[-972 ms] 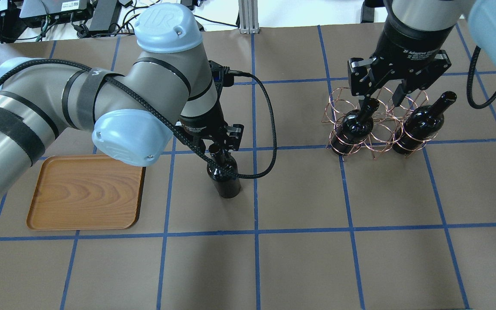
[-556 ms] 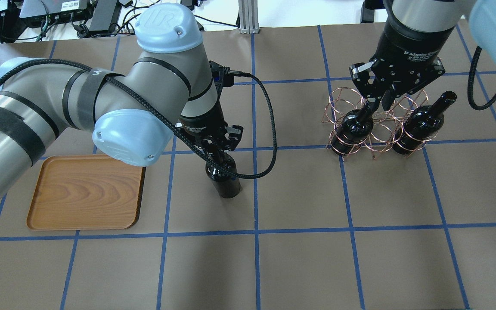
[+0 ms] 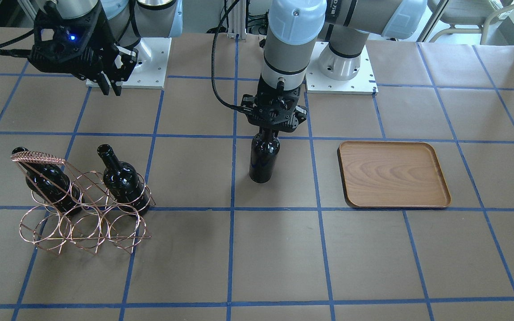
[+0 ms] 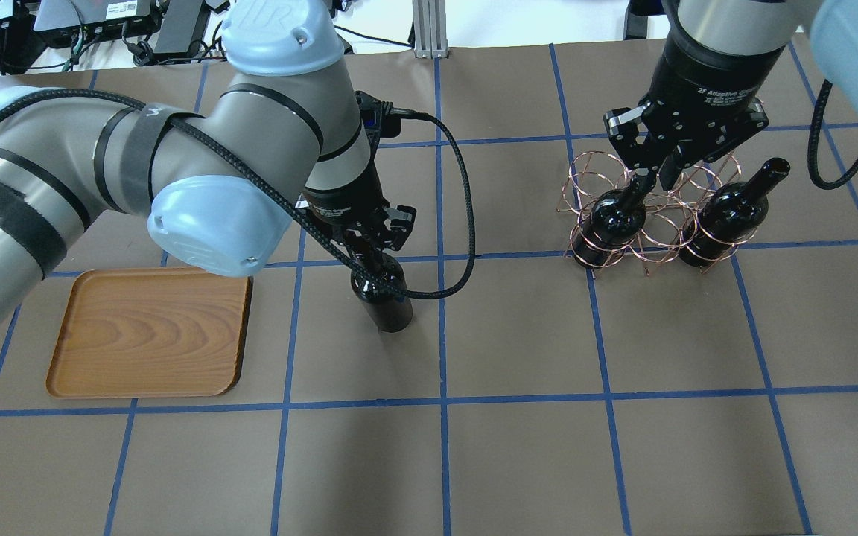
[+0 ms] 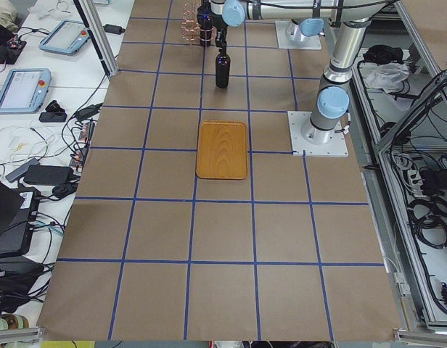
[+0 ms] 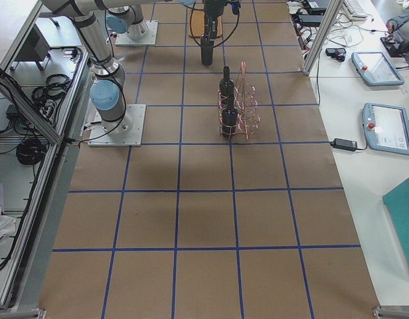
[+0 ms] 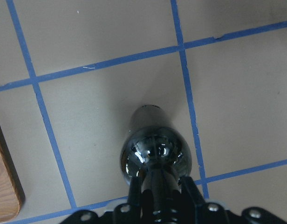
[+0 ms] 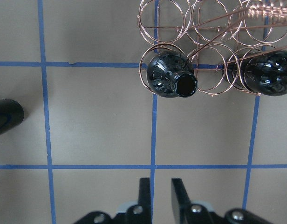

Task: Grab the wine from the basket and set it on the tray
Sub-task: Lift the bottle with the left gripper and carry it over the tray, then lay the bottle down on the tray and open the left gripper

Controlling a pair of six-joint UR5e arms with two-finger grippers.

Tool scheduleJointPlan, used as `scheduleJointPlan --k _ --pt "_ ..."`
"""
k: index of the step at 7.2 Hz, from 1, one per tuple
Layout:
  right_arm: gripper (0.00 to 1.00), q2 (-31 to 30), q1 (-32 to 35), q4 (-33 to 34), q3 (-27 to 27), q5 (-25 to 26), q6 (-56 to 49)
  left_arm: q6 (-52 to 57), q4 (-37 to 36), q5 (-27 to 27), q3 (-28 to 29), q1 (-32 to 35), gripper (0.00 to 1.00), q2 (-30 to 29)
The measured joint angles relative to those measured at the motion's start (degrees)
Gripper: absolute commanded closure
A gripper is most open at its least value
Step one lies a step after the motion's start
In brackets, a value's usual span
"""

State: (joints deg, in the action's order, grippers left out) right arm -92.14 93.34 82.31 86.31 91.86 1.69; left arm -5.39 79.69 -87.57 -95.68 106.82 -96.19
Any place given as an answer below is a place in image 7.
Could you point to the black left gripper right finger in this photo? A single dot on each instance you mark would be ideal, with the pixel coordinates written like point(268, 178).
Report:
point(198, 211)

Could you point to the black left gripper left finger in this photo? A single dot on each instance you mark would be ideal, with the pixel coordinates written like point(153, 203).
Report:
point(124, 213)

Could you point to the dark wine bottle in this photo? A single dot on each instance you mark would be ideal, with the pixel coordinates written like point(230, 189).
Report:
point(156, 152)

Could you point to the wooden tray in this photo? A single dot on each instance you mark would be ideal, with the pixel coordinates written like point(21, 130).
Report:
point(12, 196)

